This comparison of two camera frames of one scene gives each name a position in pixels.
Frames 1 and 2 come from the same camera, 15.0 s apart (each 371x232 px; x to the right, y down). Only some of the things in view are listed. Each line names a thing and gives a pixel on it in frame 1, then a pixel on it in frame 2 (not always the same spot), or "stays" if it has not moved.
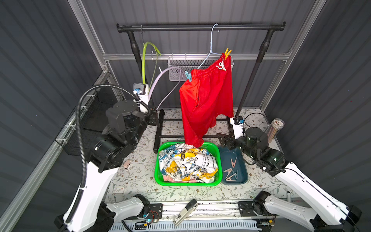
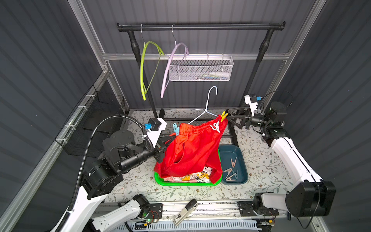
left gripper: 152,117 to 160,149
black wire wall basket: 92,120 stays
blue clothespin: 188,76 to 176,129
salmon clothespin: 233,163 stays
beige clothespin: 229,179 stays
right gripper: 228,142 to 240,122
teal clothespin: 235,175 stays
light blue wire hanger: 211,48 to 206,108
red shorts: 206,96 to 196,149
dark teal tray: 235,167 stays
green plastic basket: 214,149 stays
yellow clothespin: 227,53 to 223,115
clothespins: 229,170 stays
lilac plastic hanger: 157,77 to 187,53
